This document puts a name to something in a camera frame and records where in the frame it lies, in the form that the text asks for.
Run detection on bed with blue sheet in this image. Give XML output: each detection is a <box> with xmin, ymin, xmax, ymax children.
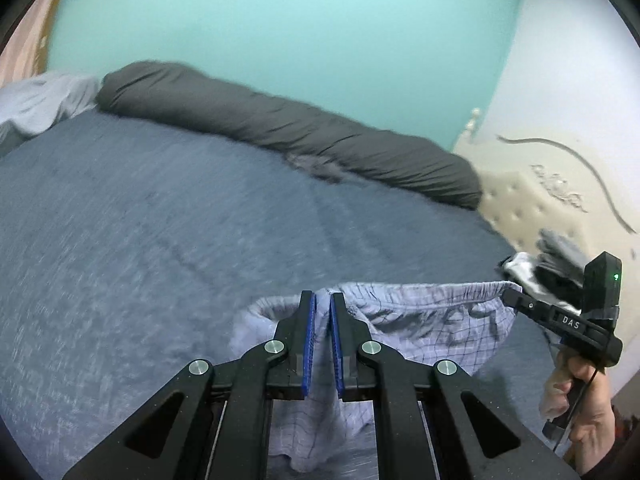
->
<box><xmin>0</xmin><ymin>107</ymin><xmax>556</xmax><ymax>480</ymax></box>

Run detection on person's right hand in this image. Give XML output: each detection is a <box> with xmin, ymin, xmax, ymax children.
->
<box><xmin>542</xmin><ymin>351</ymin><xmax>616</xmax><ymax>476</ymax></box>

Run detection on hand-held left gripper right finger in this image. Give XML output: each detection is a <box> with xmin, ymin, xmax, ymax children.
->
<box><xmin>330</xmin><ymin>292</ymin><xmax>581</xmax><ymax>480</ymax></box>

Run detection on pink curtain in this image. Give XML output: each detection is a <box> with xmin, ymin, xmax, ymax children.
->
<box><xmin>0</xmin><ymin>0</ymin><xmax>76</xmax><ymax>86</ymax></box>

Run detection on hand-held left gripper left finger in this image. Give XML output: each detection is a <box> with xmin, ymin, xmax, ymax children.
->
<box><xmin>62</xmin><ymin>290</ymin><xmax>318</xmax><ymax>480</ymax></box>

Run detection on light blue plaid boxer shorts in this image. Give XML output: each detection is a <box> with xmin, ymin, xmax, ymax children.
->
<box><xmin>229</xmin><ymin>280</ymin><xmax>523</xmax><ymax>473</ymax></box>

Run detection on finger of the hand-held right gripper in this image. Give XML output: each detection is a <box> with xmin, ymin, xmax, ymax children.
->
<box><xmin>501</xmin><ymin>286</ymin><xmax>551</xmax><ymax>323</ymax></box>

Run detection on dark grey rolled duvet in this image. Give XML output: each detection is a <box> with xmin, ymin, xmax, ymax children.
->
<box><xmin>95</xmin><ymin>60</ymin><xmax>483</xmax><ymax>210</ymax></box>

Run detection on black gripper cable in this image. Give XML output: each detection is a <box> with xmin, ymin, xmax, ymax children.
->
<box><xmin>552</xmin><ymin>365</ymin><xmax>601</xmax><ymax>456</ymax></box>

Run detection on person's right forearm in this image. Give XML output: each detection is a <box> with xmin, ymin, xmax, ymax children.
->
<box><xmin>580</xmin><ymin>400</ymin><xmax>640</xmax><ymax>480</ymax></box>

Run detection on cream tufted headboard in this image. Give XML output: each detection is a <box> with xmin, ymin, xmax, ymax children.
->
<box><xmin>452</xmin><ymin>107</ymin><xmax>640</xmax><ymax>306</ymax></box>

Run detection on dark grey crumpled cloth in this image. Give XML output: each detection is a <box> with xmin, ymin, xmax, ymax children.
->
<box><xmin>287</xmin><ymin>152</ymin><xmax>351</xmax><ymax>183</ymax></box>

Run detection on light grey bed sheet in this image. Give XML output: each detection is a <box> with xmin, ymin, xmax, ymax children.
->
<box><xmin>0</xmin><ymin>71</ymin><xmax>101</xmax><ymax>156</ymax></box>

